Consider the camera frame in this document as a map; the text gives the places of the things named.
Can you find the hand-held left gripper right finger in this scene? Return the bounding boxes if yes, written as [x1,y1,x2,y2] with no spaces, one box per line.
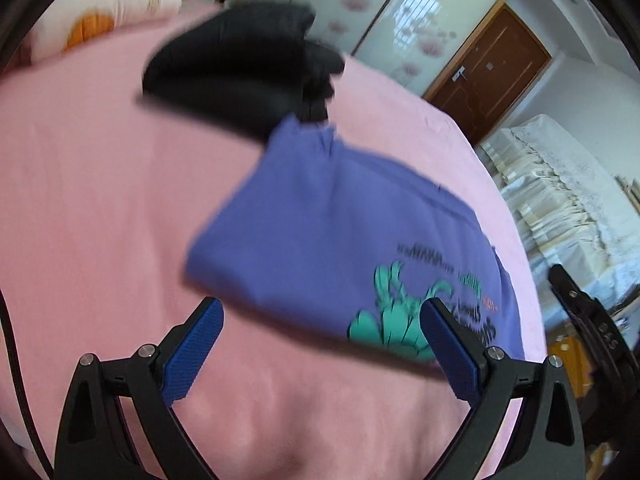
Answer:
[421,297,586,480]

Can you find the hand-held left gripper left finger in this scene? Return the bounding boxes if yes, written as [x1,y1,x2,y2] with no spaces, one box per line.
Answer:
[55,296,224,480]

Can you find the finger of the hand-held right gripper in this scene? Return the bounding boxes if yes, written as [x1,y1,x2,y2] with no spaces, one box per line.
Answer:
[547,264,640,396]

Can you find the purple zip hoodie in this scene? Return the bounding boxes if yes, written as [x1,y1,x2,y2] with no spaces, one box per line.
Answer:
[186,115,526,366]

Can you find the wooden drawer cabinet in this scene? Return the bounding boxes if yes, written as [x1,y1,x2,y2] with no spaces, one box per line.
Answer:
[547,332,601,411]

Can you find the lace-covered furniture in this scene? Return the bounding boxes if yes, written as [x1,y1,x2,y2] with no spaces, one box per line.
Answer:
[480,114,640,331]

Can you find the pink bed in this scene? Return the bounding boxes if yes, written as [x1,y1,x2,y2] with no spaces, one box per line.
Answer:
[0,0,548,480]

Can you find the brown wooden door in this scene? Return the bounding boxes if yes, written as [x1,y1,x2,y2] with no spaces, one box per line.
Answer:
[425,2,553,146]

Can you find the black quilted jacket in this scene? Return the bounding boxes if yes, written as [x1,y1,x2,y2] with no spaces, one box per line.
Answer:
[140,2,346,141]

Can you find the floral sliding-door wardrobe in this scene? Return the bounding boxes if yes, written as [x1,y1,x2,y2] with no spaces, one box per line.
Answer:
[215,0,526,98]

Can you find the black cable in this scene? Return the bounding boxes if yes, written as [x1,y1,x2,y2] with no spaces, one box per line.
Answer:
[0,290,53,466]

